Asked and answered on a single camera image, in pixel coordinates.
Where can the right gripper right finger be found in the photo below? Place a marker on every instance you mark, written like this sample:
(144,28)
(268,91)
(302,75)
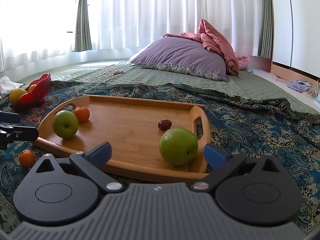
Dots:
(223,165)

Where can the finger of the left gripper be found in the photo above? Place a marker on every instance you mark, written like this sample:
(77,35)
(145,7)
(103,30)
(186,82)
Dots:
(18,133)
(11,118)

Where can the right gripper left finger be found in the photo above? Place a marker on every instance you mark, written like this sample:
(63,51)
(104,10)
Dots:
(89,165)

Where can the small mandarin with stem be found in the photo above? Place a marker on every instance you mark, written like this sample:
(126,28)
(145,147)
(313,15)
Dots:
(27,158)

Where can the orange mandarin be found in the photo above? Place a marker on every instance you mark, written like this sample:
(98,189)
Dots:
(82,114)

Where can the dark red date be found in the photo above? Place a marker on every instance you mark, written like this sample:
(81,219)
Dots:
(164,125)

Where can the yellow fruit in bowl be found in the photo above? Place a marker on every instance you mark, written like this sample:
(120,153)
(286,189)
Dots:
(15,95)

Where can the red fruit bowl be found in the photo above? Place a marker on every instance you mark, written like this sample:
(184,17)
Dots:
(36,97)

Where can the white cloth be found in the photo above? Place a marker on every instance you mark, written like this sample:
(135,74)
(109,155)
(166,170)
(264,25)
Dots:
(6,86)

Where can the orange fruit in bowl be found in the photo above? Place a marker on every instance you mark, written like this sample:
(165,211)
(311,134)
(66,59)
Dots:
(32,87)

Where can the teal paisley throw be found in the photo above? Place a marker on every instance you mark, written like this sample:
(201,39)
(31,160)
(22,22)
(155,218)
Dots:
(252,127)

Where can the left green apple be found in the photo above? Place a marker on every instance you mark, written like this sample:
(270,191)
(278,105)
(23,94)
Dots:
(65,124)

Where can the green apple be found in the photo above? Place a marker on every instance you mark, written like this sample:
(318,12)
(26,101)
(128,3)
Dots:
(65,124)
(178,146)

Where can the right green apple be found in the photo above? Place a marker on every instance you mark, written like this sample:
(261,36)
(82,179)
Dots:
(178,146)

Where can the wooden serving tray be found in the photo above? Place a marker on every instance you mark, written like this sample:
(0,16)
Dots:
(131,127)

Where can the green quilted bedspread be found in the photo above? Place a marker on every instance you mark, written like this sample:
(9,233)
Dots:
(255,85)

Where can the small item on bedspread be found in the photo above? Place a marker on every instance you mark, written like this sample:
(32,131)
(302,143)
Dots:
(114,72)

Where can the pink crumpled blanket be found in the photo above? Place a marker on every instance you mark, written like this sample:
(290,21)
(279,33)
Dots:
(213,41)

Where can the white sheer curtain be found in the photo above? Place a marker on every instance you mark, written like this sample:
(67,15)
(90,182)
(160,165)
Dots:
(41,32)

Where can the green striped curtain left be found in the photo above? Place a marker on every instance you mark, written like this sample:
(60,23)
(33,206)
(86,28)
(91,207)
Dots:
(82,35)

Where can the green striped curtain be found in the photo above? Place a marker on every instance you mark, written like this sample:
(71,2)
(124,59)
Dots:
(267,30)
(82,35)

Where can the lavender cloth on floor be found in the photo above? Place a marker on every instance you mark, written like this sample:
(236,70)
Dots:
(299,85)

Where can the purple pillow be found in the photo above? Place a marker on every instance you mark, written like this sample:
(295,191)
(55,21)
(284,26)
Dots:
(183,56)

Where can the green striped curtain right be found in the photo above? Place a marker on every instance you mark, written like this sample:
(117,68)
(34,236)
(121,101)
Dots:
(267,30)

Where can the white wardrobe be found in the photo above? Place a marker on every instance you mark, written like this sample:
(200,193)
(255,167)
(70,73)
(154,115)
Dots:
(296,35)

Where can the white charger with cable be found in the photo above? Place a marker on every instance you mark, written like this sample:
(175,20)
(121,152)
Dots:
(315,93)

